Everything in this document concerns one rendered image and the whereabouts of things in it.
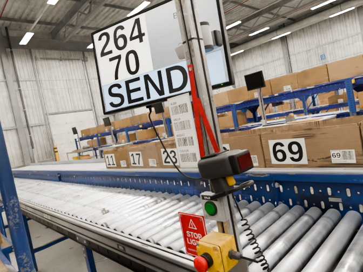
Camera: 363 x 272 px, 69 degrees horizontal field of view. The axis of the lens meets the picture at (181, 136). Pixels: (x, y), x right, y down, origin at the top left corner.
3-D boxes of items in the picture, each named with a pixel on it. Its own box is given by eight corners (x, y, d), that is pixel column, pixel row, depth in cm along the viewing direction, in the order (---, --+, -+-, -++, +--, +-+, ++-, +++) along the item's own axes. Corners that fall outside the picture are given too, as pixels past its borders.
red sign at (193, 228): (186, 253, 79) (177, 211, 78) (187, 252, 79) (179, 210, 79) (229, 268, 67) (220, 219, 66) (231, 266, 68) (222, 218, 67)
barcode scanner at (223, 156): (247, 200, 53) (232, 150, 54) (205, 202, 62) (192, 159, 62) (263, 190, 58) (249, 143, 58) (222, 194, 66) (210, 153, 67)
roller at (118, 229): (115, 242, 121) (110, 237, 124) (193, 202, 156) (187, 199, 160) (115, 231, 120) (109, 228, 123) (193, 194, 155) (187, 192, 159)
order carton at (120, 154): (106, 169, 238) (102, 151, 238) (133, 161, 259) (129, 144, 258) (130, 169, 210) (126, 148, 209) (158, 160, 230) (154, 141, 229)
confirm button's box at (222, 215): (202, 219, 68) (197, 194, 68) (210, 215, 70) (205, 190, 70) (223, 223, 63) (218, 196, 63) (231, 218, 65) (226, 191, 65)
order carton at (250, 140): (203, 169, 153) (197, 140, 152) (233, 157, 173) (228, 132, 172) (265, 169, 124) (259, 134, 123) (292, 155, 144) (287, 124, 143)
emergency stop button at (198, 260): (193, 272, 63) (189, 256, 62) (205, 263, 66) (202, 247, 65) (206, 277, 60) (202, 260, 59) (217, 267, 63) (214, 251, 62)
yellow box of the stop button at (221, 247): (195, 272, 65) (190, 244, 65) (217, 255, 71) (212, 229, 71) (246, 292, 55) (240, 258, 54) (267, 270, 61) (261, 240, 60)
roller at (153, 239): (145, 239, 102) (150, 251, 101) (226, 195, 137) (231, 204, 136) (140, 242, 105) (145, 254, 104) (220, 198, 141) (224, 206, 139)
